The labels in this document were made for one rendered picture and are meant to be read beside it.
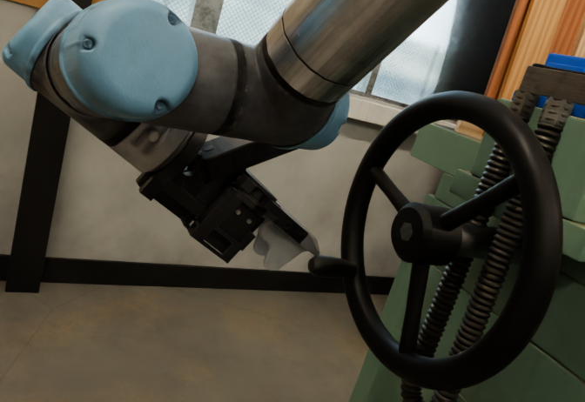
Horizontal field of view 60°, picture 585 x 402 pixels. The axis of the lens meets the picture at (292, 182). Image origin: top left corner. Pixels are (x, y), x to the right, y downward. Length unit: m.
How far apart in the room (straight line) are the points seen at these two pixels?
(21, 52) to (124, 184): 1.37
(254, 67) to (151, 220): 1.50
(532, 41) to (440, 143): 1.56
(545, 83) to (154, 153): 0.39
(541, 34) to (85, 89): 2.15
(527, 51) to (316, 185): 1.01
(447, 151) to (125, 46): 0.56
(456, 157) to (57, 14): 0.55
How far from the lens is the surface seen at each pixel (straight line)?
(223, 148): 0.49
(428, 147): 0.82
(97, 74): 0.32
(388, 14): 0.32
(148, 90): 0.32
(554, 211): 0.43
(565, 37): 2.53
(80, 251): 1.87
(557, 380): 0.65
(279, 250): 0.54
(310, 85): 0.36
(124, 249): 1.88
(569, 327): 0.64
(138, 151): 0.46
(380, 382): 0.87
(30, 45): 0.44
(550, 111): 0.54
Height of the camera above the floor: 0.94
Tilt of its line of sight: 14 degrees down
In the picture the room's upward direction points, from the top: 17 degrees clockwise
